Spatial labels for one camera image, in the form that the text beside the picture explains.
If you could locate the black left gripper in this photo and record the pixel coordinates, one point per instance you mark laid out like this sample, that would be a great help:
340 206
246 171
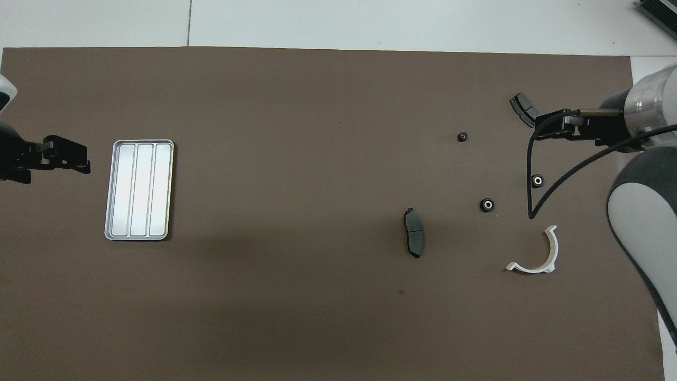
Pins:
13 156

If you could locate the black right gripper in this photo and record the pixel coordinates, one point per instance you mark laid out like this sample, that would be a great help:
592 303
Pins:
608 127

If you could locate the small black bearing gear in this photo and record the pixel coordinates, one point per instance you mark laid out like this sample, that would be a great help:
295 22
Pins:
463 136

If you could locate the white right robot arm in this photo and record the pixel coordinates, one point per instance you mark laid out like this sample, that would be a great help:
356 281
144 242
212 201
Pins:
645 201

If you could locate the silver metal tray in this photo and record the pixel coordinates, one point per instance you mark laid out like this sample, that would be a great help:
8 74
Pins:
140 190

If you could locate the short dark brake pad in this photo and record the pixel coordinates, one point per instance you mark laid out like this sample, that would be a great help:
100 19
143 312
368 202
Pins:
521 103

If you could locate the grey ribbed metal device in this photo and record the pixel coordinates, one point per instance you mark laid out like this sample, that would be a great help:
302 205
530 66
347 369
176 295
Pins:
661 13

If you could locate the long dark brake pad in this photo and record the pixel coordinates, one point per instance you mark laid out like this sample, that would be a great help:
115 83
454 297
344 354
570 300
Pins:
414 235

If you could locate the brown table mat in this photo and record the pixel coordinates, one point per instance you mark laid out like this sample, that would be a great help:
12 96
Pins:
317 132

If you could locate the white curved plastic bracket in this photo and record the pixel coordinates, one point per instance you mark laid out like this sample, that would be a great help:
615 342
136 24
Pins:
534 270

